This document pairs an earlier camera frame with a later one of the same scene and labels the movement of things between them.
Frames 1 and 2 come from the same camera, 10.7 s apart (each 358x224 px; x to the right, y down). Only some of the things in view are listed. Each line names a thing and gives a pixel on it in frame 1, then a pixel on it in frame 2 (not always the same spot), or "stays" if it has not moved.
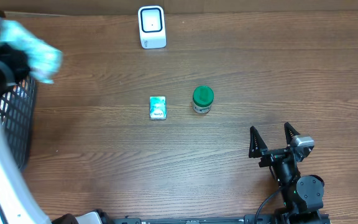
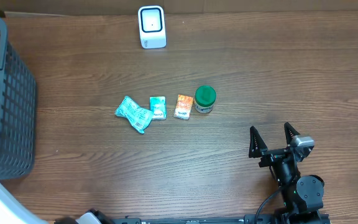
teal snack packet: (45, 62) -> (138, 117)
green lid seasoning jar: (202, 98) stays
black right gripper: (259, 150) stays
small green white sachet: (158, 107) stays
